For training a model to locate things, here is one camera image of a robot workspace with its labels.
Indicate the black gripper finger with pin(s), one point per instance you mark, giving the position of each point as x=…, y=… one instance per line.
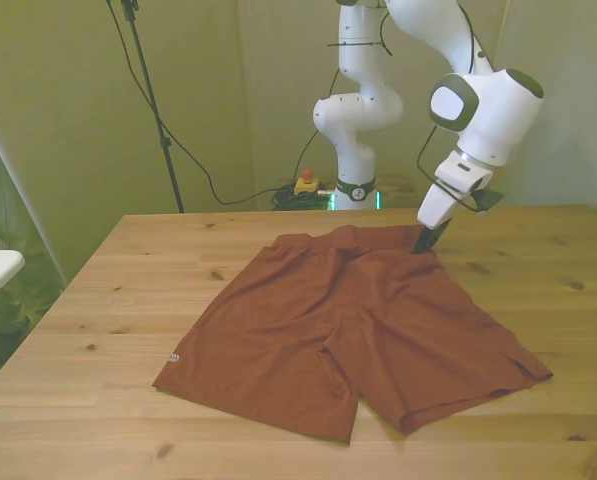
x=425, y=241
x=442, y=234

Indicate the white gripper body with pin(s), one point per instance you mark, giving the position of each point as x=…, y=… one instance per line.
x=438, y=207

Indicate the rust red shorts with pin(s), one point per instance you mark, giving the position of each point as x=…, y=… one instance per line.
x=328, y=325

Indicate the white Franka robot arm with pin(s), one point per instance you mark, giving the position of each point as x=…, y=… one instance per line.
x=363, y=110

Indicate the yellow emergency stop button box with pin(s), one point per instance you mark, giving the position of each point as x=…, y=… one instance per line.
x=305, y=187

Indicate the black tripod stand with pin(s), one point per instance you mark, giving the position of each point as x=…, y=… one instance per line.
x=150, y=95

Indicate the translucent green plastic sheet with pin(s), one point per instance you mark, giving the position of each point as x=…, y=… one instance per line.
x=3, y=310

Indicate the white slanted frame pole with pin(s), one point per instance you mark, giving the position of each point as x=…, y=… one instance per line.
x=23, y=200

